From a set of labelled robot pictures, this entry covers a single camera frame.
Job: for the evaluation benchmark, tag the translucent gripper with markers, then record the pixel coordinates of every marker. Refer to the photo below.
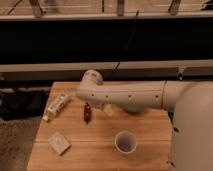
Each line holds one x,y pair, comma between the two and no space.
107,109

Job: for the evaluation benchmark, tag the dark red pepper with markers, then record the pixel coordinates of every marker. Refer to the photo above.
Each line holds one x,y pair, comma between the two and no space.
87,113

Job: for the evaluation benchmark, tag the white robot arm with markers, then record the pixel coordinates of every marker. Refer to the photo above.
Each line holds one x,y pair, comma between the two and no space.
190,102

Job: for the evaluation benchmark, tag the green bowl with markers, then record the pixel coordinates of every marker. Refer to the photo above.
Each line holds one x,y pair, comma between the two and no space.
131,108

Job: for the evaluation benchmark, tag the white tube with cap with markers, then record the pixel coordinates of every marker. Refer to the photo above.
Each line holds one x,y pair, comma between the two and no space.
56,107

